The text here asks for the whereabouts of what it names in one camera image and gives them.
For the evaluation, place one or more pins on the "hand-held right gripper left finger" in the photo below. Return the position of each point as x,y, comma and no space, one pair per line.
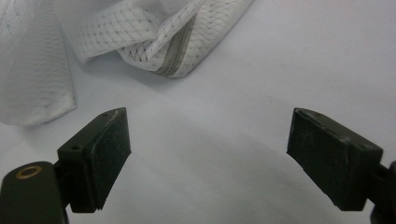
102,161

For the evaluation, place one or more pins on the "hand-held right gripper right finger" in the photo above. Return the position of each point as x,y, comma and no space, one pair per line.
333,161

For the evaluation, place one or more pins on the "white mesh laundry bag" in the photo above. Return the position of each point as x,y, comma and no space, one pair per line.
130,34

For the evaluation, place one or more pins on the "white table cover sheet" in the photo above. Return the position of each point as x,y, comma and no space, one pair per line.
249,93

